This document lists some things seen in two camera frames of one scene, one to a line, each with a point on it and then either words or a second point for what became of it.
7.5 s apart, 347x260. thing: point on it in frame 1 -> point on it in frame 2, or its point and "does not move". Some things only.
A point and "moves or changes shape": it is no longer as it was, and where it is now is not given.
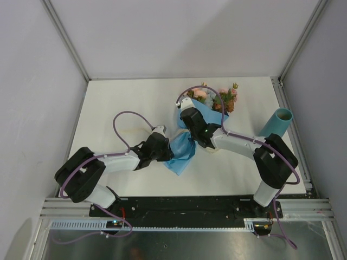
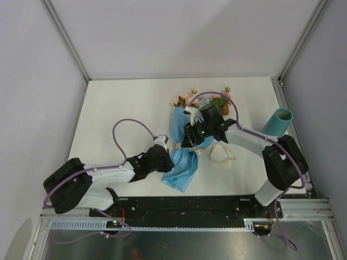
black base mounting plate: (222, 208) does not move
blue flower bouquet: (213, 105) moves or changes shape
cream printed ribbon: (209, 149) -> (200, 150)
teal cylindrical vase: (277, 123) does not move
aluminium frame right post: (321, 5) does not move
